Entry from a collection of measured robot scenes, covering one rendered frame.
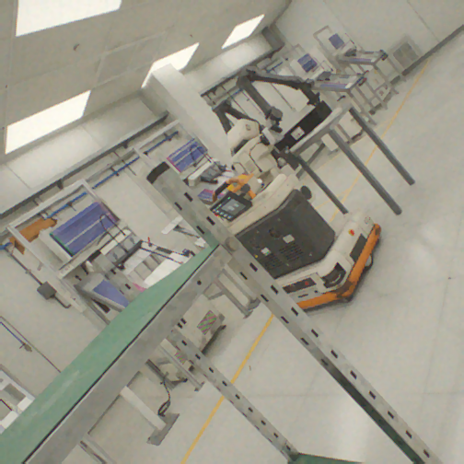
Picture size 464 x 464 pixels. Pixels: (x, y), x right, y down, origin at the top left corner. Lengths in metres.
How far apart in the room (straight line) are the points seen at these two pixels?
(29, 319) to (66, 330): 0.41
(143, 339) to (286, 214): 1.68
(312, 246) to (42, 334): 3.35
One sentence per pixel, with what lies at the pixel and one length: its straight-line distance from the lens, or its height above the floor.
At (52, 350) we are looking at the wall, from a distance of 4.62.
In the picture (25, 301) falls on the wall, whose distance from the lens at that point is 4.67.
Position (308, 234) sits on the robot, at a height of 0.45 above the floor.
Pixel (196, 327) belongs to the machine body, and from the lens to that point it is 3.31.
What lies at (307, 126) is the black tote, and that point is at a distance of 2.82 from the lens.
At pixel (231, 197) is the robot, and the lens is 2.10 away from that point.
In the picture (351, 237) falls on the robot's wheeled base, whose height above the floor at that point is 0.23.
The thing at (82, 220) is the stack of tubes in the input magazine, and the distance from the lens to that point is 3.39.
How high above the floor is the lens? 1.02
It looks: 7 degrees down
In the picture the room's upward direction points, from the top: 43 degrees counter-clockwise
